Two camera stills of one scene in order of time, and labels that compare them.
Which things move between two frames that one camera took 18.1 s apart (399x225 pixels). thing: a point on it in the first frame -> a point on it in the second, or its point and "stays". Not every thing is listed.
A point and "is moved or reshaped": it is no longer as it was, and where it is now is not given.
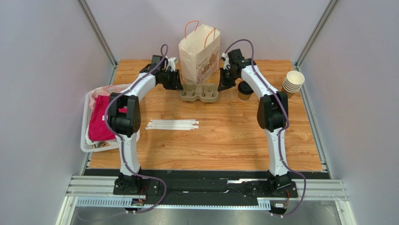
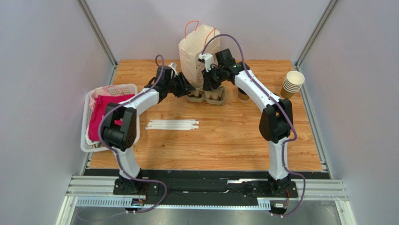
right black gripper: (225, 78) -> (206, 79)
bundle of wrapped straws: (183, 124) stays
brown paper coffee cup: (245, 91) stays
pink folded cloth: (99, 99) stays
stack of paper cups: (292, 83) stays
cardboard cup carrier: (207, 92) is moved or reshaped
